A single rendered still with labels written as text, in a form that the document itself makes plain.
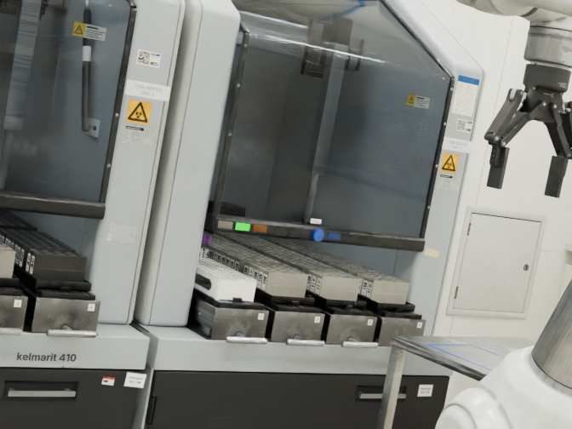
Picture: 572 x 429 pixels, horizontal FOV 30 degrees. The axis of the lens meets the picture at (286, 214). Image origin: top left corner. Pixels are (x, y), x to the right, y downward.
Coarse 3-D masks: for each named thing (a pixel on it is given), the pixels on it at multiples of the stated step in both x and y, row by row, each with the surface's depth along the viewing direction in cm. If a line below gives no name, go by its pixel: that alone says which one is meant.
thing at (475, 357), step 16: (400, 336) 229; (416, 336) 232; (432, 336) 235; (448, 336) 238; (464, 336) 242; (400, 352) 227; (416, 352) 222; (432, 352) 219; (448, 352) 220; (464, 352) 224; (480, 352) 227; (496, 352) 230; (400, 368) 228; (448, 368) 215; (464, 368) 211; (480, 368) 211; (384, 400) 229; (384, 416) 228
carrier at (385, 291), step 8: (376, 280) 262; (384, 280) 265; (392, 280) 267; (368, 288) 263; (376, 288) 262; (384, 288) 263; (392, 288) 265; (400, 288) 266; (408, 288) 267; (368, 296) 262; (376, 296) 262; (384, 296) 264; (392, 296) 265; (400, 296) 266
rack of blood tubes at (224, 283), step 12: (204, 264) 249; (216, 264) 253; (204, 276) 239; (216, 276) 235; (228, 276) 238; (240, 276) 241; (204, 288) 239; (216, 288) 234; (228, 288) 235; (240, 288) 237; (252, 288) 238; (252, 300) 239
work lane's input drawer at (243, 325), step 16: (192, 304) 239; (208, 304) 233; (224, 304) 232; (240, 304) 234; (256, 304) 237; (208, 320) 233; (224, 320) 232; (240, 320) 234; (256, 320) 236; (224, 336) 233; (240, 336) 232; (256, 336) 237
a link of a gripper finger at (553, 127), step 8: (552, 104) 178; (552, 112) 178; (552, 120) 181; (560, 120) 179; (552, 128) 181; (560, 128) 180; (552, 136) 182; (560, 136) 181; (552, 144) 183; (560, 144) 182; (568, 152) 182
